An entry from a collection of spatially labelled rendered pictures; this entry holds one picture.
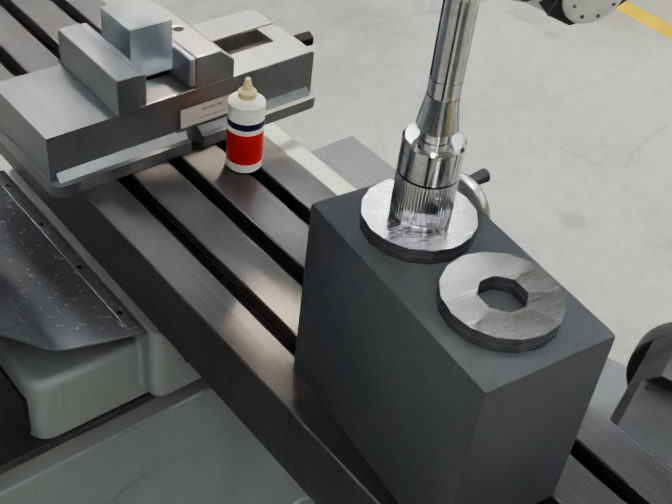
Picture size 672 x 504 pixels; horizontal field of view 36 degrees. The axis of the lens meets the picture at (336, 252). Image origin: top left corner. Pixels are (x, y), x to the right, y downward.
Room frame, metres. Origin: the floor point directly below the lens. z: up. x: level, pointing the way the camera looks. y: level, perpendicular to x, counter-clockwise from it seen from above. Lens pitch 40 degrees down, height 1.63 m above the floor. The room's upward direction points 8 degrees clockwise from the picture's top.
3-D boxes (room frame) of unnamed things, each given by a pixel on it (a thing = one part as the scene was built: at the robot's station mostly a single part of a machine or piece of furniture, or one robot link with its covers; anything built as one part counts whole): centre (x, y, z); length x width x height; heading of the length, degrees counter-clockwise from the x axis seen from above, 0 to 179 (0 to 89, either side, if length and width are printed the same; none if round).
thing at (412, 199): (0.62, -0.06, 1.19); 0.05 x 0.05 x 0.06
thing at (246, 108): (0.92, 0.11, 1.01); 0.04 x 0.04 x 0.11
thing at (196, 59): (1.01, 0.20, 1.05); 0.12 x 0.06 x 0.04; 45
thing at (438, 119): (0.62, -0.06, 1.28); 0.03 x 0.03 x 0.11
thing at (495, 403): (0.58, -0.09, 1.06); 0.22 x 0.12 x 0.20; 37
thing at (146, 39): (0.97, 0.24, 1.07); 0.06 x 0.05 x 0.06; 45
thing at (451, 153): (0.62, -0.06, 1.22); 0.05 x 0.05 x 0.01
